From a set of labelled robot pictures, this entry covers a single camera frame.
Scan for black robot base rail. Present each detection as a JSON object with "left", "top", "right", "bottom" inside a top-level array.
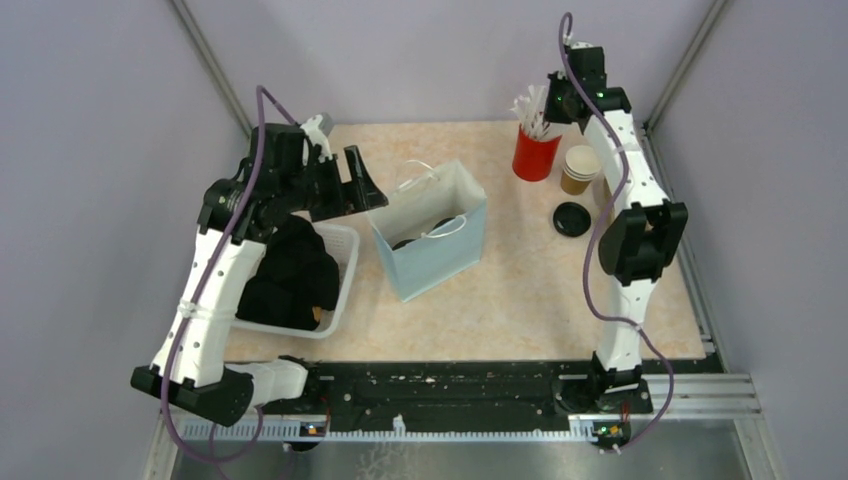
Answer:
[{"left": 225, "top": 358, "right": 723, "bottom": 439}]

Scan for light blue paper bag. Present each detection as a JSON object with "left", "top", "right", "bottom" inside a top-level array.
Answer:
[{"left": 367, "top": 160, "right": 488, "bottom": 302}]

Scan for black plastic cup lid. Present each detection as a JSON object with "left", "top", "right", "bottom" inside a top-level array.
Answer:
[{"left": 392, "top": 239, "right": 414, "bottom": 251}]

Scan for black cloth in basket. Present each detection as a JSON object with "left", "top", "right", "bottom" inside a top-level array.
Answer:
[{"left": 236, "top": 215, "right": 340, "bottom": 331}]

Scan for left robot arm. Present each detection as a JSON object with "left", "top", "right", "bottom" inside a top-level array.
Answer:
[{"left": 130, "top": 113, "right": 389, "bottom": 427}]

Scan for red ribbed straw cup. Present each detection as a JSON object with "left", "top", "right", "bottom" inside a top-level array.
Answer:
[{"left": 512, "top": 127, "right": 562, "bottom": 182}]

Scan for clear plastic basket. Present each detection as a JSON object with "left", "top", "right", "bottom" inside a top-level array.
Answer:
[{"left": 233, "top": 223, "right": 360, "bottom": 340}]

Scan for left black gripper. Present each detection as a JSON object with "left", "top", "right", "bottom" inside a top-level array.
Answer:
[{"left": 280, "top": 144, "right": 388, "bottom": 222}]

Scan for stacked brown paper cups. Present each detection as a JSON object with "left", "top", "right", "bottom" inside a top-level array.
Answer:
[{"left": 560, "top": 145, "right": 602, "bottom": 195}]

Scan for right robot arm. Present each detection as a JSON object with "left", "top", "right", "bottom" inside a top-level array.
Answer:
[{"left": 544, "top": 42, "right": 688, "bottom": 412}]

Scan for cardboard cup carrier tray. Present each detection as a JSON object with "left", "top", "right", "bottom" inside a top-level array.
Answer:
[{"left": 598, "top": 178, "right": 614, "bottom": 212}]

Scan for stack of black lids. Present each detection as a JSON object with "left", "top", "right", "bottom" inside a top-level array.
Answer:
[{"left": 552, "top": 202, "right": 592, "bottom": 238}]

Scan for white toothed cable rail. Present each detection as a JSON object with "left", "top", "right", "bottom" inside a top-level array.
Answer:
[{"left": 180, "top": 416, "right": 597, "bottom": 443}]

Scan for white wrapped straws bundle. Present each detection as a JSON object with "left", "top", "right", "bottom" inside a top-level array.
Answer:
[{"left": 510, "top": 85, "right": 565, "bottom": 142}]

